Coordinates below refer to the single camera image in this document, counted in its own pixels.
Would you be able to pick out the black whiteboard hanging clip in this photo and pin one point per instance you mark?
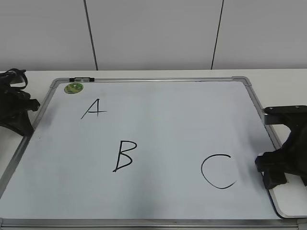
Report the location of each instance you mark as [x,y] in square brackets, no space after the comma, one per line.
[82,79]

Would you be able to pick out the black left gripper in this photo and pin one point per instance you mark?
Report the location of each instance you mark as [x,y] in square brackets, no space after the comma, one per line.
[15,103]

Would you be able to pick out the round green magnet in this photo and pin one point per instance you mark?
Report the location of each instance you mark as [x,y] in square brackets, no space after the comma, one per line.
[73,88]

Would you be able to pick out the white rectangular board eraser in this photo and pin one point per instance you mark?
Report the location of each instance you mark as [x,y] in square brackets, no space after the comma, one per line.
[290,199]

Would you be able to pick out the white aluminium-framed whiteboard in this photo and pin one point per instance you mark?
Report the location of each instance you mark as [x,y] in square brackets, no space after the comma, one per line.
[144,153]

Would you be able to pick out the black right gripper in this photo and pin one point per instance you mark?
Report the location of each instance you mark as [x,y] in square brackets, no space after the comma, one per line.
[290,158]

